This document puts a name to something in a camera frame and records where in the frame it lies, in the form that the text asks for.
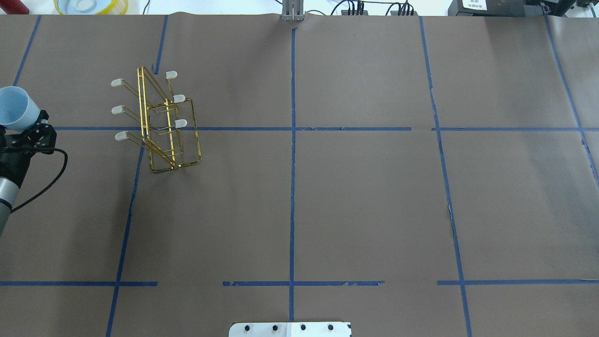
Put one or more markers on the red thermos bottle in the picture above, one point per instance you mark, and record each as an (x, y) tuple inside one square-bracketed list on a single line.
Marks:
[(14, 7)]

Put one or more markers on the light blue cup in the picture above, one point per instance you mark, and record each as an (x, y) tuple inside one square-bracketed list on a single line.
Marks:
[(18, 111)]

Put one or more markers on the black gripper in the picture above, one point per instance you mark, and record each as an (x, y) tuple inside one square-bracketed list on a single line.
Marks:
[(12, 163)]

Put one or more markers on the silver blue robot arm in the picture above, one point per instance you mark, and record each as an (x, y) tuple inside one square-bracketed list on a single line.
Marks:
[(9, 192)]

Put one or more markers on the aluminium frame post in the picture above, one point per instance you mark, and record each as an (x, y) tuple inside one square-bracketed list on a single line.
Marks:
[(292, 10)]

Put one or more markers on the black computer box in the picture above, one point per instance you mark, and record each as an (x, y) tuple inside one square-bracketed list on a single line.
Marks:
[(498, 8)]

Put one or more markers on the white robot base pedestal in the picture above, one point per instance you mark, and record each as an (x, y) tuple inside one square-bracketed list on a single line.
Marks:
[(290, 329)]

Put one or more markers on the gold wire cup holder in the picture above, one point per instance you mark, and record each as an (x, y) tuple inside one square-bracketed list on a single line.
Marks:
[(166, 122)]

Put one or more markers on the yellow rimmed bowl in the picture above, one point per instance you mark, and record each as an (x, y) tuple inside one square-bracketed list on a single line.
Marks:
[(91, 7)]

